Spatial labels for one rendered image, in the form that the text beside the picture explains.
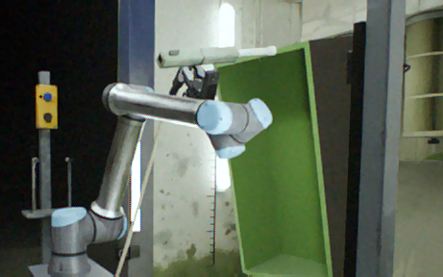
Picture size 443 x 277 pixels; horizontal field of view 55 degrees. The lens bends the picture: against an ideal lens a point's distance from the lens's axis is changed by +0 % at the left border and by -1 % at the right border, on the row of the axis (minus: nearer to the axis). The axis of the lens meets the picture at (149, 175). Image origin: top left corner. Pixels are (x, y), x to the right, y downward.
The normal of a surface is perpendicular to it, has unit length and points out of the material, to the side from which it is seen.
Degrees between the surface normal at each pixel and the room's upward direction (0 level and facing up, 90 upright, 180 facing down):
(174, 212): 90
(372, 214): 90
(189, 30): 90
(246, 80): 90
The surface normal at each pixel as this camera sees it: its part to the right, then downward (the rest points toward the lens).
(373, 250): -0.89, 0.03
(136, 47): 0.45, 0.07
